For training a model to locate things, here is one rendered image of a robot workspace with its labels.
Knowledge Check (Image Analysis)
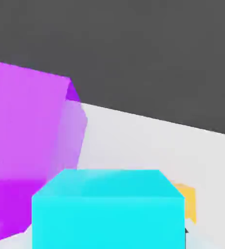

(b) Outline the small cyan cube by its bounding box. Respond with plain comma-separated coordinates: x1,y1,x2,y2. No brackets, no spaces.
31,168,186,249

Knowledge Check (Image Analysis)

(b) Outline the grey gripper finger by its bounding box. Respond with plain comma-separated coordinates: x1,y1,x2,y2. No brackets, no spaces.
184,227,195,249

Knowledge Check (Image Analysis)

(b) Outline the small yellow cube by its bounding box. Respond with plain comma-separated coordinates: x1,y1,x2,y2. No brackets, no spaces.
169,182,197,226

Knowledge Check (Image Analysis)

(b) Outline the large purple box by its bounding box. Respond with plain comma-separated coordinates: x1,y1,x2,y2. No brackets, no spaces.
0,59,88,245

